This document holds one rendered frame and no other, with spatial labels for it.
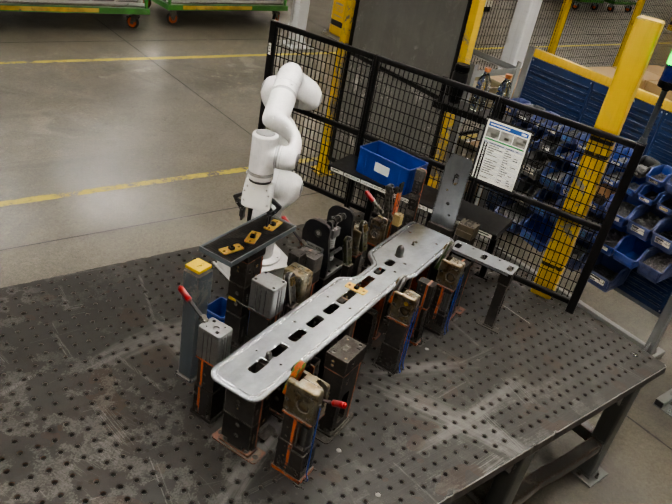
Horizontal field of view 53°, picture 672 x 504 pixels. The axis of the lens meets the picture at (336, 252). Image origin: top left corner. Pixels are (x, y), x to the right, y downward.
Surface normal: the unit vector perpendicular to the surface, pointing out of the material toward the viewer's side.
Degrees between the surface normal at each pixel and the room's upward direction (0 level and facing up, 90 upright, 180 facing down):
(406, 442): 0
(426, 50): 92
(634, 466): 0
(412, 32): 91
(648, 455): 0
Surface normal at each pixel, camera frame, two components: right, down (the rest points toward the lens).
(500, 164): -0.53, 0.36
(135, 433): 0.17, -0.85
